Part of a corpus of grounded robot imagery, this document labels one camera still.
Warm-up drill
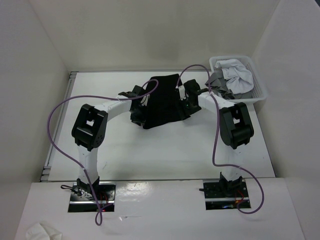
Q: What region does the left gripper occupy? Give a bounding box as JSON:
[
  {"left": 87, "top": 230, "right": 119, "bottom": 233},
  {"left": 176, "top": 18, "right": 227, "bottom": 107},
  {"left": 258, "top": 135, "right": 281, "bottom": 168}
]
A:
[{"left": 130, "top": 103, "right": 149, "bottom": 127}]

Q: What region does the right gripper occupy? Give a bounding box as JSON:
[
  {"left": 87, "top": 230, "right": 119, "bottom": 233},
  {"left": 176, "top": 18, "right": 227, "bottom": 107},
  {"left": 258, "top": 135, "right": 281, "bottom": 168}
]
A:
[{"left": 174, "top": 94, "right": 202, "bottom": 120}]

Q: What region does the black skirt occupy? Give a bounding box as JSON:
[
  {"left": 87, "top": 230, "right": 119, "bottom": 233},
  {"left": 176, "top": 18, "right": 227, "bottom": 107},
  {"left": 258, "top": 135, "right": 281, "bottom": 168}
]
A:
[{"left": 142, "top": 73, "right": 190, "bottom": 130}]

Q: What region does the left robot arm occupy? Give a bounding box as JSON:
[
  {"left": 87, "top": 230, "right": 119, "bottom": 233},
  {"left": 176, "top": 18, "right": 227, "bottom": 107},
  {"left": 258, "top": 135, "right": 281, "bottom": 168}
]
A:
[{"left": 71, "top": 91, "right": 150, "bottom": 200}]

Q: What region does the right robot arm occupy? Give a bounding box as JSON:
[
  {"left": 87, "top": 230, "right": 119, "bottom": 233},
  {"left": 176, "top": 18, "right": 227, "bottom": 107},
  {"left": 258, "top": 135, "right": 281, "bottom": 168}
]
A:
[{"left": 176, "top": 79, "right": 254, "bottom": 197}]

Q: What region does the grey skirt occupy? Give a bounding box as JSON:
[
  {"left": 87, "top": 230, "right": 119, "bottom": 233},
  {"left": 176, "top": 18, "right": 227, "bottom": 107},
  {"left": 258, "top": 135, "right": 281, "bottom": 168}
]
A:
[{"left": 205, "top": 72, "right": 253, "bottom": 100}]

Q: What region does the white skirt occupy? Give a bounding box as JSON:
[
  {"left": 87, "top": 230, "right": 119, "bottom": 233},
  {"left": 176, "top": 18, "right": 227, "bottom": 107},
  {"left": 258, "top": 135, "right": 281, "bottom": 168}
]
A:
[{"left": 214, "top": 59, "right": 254, "bottom": 95}]

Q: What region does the white plastic laundry basket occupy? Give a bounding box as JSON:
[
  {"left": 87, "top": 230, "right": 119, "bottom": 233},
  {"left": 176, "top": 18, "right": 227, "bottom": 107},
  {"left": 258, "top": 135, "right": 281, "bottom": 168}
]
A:
[{"left": 209, "top": 55, "right": 268, "bottom": 104}]

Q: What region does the white crumpled cloth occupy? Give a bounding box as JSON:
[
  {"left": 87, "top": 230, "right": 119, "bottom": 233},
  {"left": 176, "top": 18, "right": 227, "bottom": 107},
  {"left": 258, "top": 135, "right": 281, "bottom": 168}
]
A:
[{"left": 25, "top": 222, "right": 63, "bottom": 240}]

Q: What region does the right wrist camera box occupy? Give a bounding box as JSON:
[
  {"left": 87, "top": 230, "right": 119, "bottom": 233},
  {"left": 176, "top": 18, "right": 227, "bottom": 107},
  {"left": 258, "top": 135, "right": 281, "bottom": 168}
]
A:
[{"left": 175, "top": 85, "right": 187, "bottom": 101}]

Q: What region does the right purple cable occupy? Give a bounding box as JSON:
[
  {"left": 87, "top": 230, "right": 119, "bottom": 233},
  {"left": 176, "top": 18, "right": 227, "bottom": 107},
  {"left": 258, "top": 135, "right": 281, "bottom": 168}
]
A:
[{"left": 176, "top": 64, "right": 265, "bottom": 214}]

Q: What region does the purple cable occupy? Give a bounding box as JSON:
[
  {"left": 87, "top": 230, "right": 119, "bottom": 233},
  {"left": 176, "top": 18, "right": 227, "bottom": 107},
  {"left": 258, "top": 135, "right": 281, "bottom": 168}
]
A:
[
  {"left": 47, "top": 79, "right": 160, "bottom": 226},
  {"left": 176, "top": 64, "right": 265, "bottom": 214}
]

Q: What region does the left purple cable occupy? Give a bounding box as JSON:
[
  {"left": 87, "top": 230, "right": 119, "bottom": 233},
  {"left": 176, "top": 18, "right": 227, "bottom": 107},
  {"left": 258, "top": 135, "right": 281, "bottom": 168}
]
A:
[{"left": 47, "top": 79, "right": 160, "bottom": 226}]

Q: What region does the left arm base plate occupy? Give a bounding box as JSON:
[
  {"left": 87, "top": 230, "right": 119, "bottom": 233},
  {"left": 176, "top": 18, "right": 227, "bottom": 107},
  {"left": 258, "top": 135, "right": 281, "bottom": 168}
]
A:
[{"left": 68, "top": 183, "right": 116, "bottom": 213}]

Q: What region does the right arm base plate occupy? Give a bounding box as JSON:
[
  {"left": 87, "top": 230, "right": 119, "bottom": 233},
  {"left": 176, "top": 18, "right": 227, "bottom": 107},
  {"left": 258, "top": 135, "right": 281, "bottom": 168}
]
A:
[{"left": 199, "top": 179, "right": 251, "bottom": 210}]

